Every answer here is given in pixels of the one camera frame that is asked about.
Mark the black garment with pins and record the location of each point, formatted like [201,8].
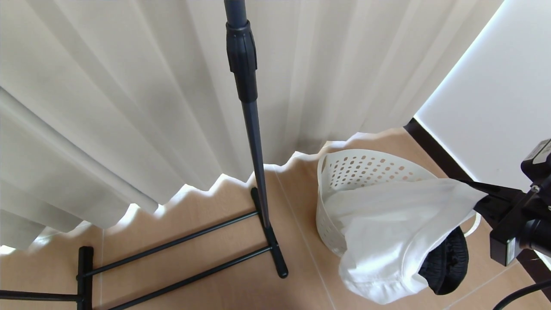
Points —
[447,267]

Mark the white printed shirt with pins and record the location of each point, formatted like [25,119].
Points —
[387,241]

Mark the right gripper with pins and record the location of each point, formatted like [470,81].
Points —
[508,241]

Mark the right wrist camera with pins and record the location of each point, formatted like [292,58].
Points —
[538,165]

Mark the black clothes rack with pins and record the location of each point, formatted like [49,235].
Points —
[242,56]

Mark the beige curtain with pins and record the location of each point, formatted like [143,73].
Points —
[129,86]

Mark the white laundry basket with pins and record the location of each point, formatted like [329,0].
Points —
[366,168]

